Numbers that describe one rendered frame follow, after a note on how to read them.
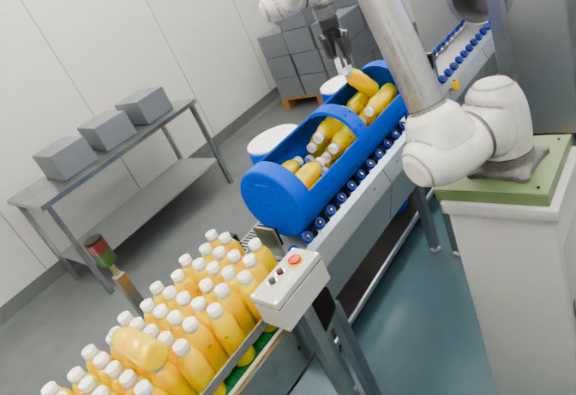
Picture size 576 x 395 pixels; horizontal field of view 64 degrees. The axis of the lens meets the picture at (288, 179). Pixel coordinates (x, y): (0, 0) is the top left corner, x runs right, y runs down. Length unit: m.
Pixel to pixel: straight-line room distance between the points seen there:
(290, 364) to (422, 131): 0.77
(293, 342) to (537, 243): 0.75
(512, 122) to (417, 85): 0.29
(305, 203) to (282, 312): 0.44
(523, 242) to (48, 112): 4.01
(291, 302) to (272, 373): 0.27
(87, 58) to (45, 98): 0.56
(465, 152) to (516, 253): 0.41
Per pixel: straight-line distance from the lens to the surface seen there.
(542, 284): 1.61
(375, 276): 2.60
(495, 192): 1.42
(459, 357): 2.35
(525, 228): 1.47
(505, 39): 2.51
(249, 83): 6.04
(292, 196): 1.50
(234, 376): 1.40
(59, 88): 4.72
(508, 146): 1.40
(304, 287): 1.27
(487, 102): 1.36
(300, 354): 1.50
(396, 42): 1.24
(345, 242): 1.73
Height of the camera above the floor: 1.86
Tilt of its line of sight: 26 degrees down
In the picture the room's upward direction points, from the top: 24 degrees counter-clockwise
